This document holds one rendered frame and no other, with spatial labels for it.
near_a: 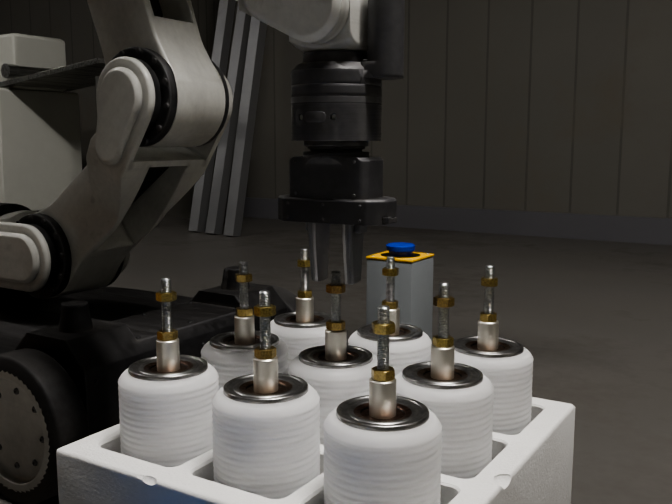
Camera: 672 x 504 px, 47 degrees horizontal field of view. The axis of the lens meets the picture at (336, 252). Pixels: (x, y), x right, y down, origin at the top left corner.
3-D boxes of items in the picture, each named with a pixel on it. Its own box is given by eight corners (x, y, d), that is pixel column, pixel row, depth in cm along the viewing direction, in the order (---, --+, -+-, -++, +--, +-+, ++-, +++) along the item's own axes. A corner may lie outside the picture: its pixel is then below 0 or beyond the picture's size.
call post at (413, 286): (363, 474, 109) (364, 258, 105) (387, 457, 115) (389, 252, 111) (408, 486, 106) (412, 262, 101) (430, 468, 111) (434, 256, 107)
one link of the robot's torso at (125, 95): (-20, 255, 130) (107, 30, 108) (76, 242, 147) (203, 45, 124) (26, 326, 126) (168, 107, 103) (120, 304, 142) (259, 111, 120)
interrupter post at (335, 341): (349, 358, 79) (349, 326, 79) (345, 364, 77) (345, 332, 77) (326, 356, 80) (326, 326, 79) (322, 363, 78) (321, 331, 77)
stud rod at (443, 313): (449, 363, 72) (451, 283, 71) (439, 363, 71) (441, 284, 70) (445, 360, 73) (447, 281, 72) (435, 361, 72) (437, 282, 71)
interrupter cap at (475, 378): (500, 384, 71) (500, 377, 71) (432, 397, 67) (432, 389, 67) (450, 363, 77) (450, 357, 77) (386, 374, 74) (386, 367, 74)
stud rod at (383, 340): (383, 394, 63) (383, 304, 62) (391, 397, 62) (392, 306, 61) (374, 397, 62) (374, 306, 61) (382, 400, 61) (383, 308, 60)
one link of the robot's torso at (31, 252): (-34, 289, 133) (-40, 213, 131) (61, 272, 150) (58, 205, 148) (43, 303, 123) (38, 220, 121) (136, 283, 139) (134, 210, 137)
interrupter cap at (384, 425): (384, 396, 68) (384, 388, 68) (448, 419, 62) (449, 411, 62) (317, 415, 63) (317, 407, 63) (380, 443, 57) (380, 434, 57)
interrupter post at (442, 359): (460, 381, 72) (461, 346, 71) (439, 385, 71) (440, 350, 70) (444, 374, 74) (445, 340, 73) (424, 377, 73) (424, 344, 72)
